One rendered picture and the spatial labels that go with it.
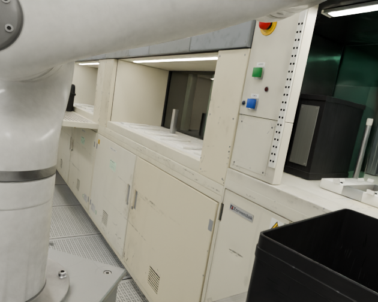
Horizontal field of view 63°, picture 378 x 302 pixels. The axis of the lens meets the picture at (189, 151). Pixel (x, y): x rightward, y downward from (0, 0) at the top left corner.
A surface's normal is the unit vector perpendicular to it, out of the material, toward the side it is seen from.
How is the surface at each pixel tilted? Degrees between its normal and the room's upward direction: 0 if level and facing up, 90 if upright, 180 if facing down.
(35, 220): 90
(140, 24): 112
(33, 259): 90
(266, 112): 90
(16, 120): 29
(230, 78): 90
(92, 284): 0
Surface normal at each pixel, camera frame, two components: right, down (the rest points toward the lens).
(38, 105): 0.48, -0.62
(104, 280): 0.16, -0.98
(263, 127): -0.83, -0.04
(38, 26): 0.65, 0.20
